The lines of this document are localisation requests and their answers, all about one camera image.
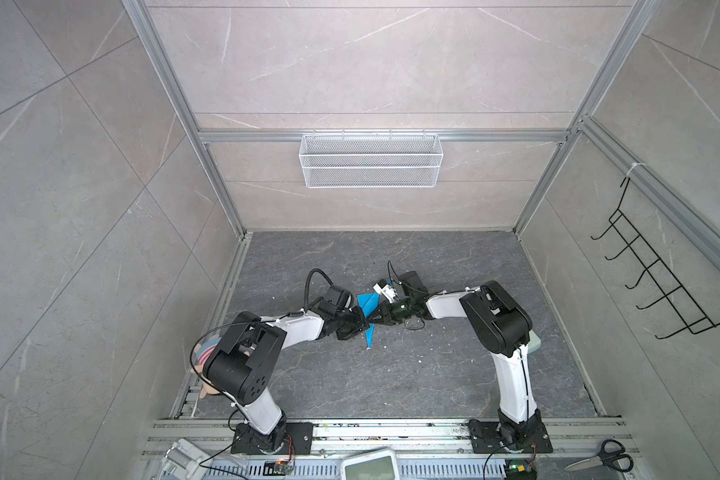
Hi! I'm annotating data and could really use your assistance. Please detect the blue square paper sheet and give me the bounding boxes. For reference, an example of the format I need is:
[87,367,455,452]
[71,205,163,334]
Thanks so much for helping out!
[357,293,380,349]

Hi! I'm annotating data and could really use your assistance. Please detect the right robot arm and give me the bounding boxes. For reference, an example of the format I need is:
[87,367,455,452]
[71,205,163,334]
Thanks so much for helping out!
[369,271,542,449]

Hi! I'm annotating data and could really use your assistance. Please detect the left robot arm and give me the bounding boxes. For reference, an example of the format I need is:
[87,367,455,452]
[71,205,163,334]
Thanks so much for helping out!
[193,285,369,439]

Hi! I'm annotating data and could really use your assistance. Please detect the plush doll toy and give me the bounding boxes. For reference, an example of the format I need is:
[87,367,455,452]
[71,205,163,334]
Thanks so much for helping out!
[189,333,221,399]

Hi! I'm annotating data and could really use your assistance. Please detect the white display device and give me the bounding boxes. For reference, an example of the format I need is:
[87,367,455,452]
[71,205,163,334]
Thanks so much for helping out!
[340,448,401,480]

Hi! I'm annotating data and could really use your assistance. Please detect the small orange circuit board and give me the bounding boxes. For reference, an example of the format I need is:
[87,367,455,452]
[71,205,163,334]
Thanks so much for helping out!
[262,460,294,476]

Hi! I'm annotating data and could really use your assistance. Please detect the small green circuit board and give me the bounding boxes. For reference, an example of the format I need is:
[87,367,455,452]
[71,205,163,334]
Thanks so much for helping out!
[505,460,537,480]

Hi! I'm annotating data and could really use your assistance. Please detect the white clamp device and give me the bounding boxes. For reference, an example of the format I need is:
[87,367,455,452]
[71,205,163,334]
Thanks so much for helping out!
[157,438,211,480]

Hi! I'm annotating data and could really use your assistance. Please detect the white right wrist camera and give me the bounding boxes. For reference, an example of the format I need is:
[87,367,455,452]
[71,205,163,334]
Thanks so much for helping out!
[374,279,399,304]

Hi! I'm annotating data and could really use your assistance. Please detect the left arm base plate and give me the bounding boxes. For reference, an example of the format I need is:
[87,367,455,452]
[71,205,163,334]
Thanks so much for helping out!
[231,422,315,455]

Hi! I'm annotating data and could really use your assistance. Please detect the white wire mesh basket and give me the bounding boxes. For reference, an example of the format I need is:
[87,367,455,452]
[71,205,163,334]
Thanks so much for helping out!
[298,133,444,189]

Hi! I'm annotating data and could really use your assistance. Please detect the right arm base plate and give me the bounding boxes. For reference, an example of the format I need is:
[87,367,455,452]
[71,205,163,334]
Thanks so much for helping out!
[466,419,554,454]

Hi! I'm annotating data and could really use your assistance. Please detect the black handled scissors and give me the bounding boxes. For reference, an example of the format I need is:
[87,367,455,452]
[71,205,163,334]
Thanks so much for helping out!
[564,439,634,473]

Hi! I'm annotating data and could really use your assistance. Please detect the black wire hook rack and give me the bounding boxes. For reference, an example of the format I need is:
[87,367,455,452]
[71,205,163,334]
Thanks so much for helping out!
[590,177,720,340]

